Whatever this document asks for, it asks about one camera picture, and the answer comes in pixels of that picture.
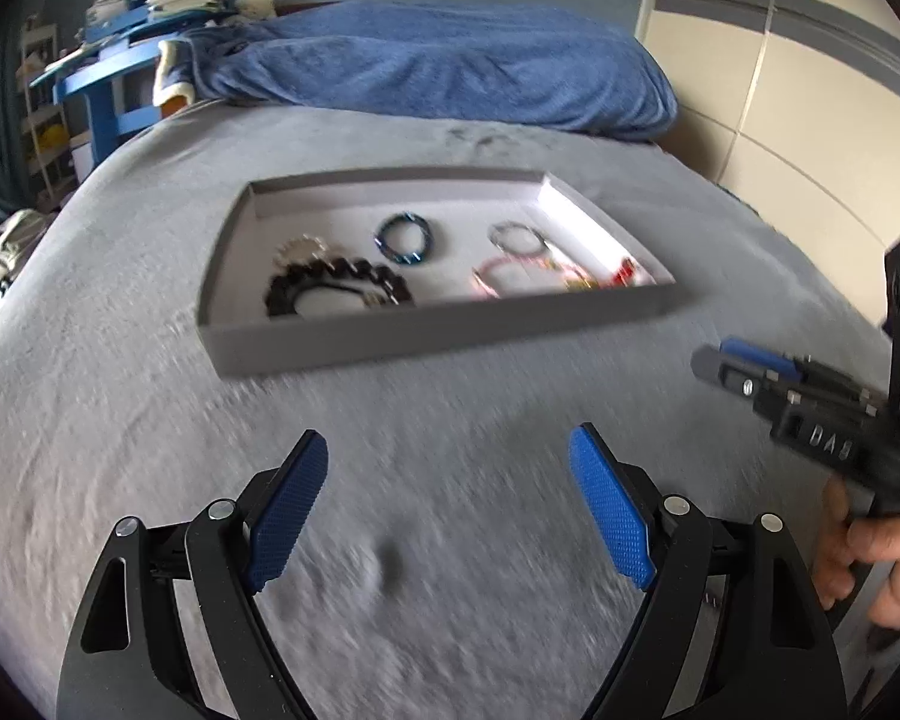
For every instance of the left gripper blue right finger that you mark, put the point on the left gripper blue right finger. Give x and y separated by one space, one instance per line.
772 656

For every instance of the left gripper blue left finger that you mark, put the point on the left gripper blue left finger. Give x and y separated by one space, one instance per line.
127 656

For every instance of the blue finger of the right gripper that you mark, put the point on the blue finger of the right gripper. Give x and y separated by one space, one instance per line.
709 365
765 363

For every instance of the thin silver bangle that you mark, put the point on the thin silver bangle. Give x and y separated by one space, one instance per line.
518 239

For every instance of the person's right hand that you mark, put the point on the person's right hand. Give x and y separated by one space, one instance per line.
866 540

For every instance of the beige wardrobe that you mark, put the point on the beige wardrobe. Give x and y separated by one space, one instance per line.
794 107

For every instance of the grey bed sheet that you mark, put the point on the grey bed sheet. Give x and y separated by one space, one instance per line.
449 568

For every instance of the blue blanket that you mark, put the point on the blue blanket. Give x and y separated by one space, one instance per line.
517 64

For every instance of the grey shallow cardboard tray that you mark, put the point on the grey shallow cardboard tray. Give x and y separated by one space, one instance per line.
464 292

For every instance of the white shoes on floor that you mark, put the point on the white shoes on floor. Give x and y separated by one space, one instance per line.
19 236

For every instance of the white shelf rack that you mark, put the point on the white shelf rack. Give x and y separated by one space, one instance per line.
44 128

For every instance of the blue desk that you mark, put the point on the blue desk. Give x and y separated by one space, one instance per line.
123 45

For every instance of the white plush toy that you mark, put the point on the white plush toy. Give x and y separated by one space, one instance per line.
256 10

